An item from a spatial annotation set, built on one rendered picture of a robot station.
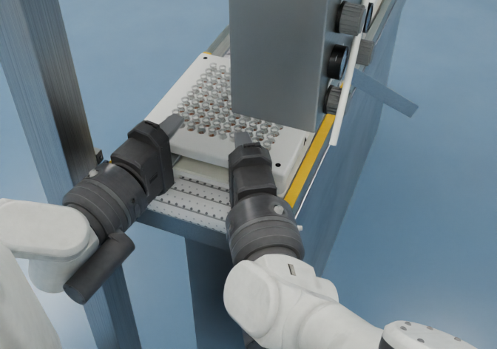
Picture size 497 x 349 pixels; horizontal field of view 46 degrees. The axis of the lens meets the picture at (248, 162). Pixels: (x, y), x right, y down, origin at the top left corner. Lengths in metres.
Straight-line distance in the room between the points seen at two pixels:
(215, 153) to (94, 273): 0.25
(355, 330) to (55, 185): 0.49
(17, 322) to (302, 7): 0.40
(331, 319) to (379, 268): 1.30
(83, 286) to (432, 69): 2.22
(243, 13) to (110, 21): 2.46
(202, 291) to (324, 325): 0.74
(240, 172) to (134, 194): 0.14
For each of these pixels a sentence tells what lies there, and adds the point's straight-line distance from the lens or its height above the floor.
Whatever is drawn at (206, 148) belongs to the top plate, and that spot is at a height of 0.89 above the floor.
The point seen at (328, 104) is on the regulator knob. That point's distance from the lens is 0.67.
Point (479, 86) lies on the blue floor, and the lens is 2.70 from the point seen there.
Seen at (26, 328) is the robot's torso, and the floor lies 1.19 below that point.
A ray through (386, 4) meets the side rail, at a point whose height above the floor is 0.85.
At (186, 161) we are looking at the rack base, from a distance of 0.91.
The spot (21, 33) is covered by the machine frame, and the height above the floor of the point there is 1.11.
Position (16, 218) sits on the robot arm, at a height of 0.96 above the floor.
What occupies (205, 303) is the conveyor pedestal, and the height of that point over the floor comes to 0.36.
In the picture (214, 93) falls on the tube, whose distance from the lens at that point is 0.94.
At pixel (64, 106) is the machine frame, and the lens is 0.78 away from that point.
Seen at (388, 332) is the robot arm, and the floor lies 1.08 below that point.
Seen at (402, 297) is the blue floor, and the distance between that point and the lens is 1.81.
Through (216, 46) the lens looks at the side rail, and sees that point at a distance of 1.15.
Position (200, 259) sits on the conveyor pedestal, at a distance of 1.19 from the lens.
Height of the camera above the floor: 1.45
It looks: 43 degrees down
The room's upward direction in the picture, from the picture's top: straight up
